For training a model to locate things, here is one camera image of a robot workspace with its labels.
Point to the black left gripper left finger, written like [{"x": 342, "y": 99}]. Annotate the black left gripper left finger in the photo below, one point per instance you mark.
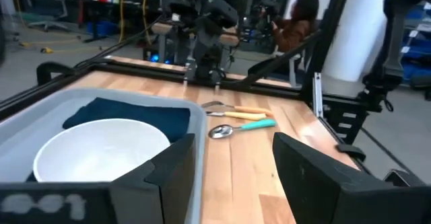
[{"x": 151, "y": 197}]

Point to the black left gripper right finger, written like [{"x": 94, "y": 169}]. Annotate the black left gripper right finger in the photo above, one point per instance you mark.
[{"x": 336, "y": 197}]

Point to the white bowl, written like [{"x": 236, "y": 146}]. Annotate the white bowl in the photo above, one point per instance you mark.
[{"x": 101, "y": 150}]

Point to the dark blue cloth napkin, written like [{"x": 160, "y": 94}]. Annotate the dark blue cloth napkin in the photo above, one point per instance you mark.
[{"x": 134, "y": 116}]

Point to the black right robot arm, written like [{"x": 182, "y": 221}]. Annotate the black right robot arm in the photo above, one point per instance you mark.
[{"x": 205, "y": 56}]

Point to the grey plastic tray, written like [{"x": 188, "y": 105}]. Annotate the grey plastic tray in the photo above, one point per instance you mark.
[{"x": 33, "y": 123}]

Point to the white chair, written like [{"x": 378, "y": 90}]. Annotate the white chair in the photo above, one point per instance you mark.
[{"x": 293, "y": 66}]

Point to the blue shelf bins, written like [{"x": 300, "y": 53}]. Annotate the blue shelf bins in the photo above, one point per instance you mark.
[{"x": 417, "y": 66}]

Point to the black stand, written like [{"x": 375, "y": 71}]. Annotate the black stand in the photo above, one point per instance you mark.
[{"x": 394, "y": 49}]

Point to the white pillar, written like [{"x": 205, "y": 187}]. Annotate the white pillar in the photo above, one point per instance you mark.
[{"x": 360, "y": 32}]

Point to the background wooden table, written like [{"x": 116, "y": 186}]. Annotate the background wooden table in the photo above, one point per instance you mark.
[{"x": 161, "y": 28}]

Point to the person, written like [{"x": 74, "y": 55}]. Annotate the person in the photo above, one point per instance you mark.
[{"x": 296, "y": 32}]

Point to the blue bin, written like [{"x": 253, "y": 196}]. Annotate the blue bin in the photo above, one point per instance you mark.
[{"x": 104, "y": 29}]

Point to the grey office chair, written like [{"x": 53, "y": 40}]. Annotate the grey office chair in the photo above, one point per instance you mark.
[{"x": 47, "y": 25}]

